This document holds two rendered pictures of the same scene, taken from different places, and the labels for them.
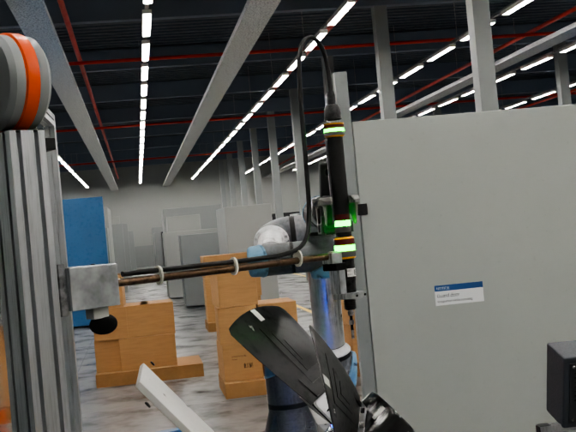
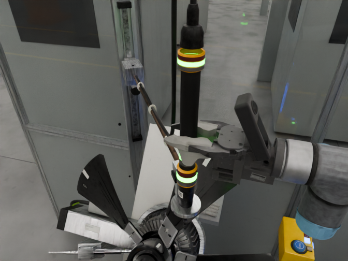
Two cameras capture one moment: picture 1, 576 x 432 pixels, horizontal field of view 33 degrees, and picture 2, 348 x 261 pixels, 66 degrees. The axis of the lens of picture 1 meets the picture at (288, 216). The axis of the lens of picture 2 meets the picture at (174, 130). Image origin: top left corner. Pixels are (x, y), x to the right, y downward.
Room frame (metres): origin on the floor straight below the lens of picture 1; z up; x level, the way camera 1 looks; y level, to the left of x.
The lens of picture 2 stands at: (2.19, -0.50, 1.95)
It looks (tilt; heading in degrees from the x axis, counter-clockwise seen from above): 34 degrees down; 114
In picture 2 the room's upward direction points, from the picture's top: straight up
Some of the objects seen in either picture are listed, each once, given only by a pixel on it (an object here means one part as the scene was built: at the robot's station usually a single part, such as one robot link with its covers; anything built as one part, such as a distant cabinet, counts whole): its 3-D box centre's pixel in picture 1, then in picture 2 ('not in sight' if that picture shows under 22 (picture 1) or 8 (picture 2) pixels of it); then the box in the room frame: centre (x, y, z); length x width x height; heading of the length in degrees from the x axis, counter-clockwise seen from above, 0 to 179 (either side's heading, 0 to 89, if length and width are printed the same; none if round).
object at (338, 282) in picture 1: (344, 274); (184, 188); (2.03, -0.11, 1.50); 0.09 x 0.07 x 0.10; 132
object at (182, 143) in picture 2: (353, 209); (187, 153); (2.05, -0.14, 1.64); 0.09 x 0.03 x 0.06; 17
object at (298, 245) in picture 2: not in sight; (299, 246); (2.37, 0.18, 1.08); 0.04 x 0.04 x 0.02
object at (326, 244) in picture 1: (317, 255); (321, 202); (2.31, -0.06, 1.54); 0.11 x 0.08 x 0.11; 90
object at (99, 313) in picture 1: (103, 320); (135, 89); (1.65, 0.33, 1.48); 0.05 x 0.04 x 0.05; 132
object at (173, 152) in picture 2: (231, 268); (151, 110); (1.84, 0.11, 1.54); 0.54 x 0.01 x 0.01; 132
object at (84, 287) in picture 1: (81, 287); (132, 71); (1.62, 0.35, 1.54); 0.10 x 0.07 x 0.08; 132
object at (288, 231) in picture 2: not in sight; (294, 244); (2.36, 0.23, 1.02); 0.16 x 0.10 x 0.11; 97
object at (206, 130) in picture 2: (327, 212); (194, 135); (2.04, -0.08, 1.63); 0.09 x 0.03 x 0.06; 177
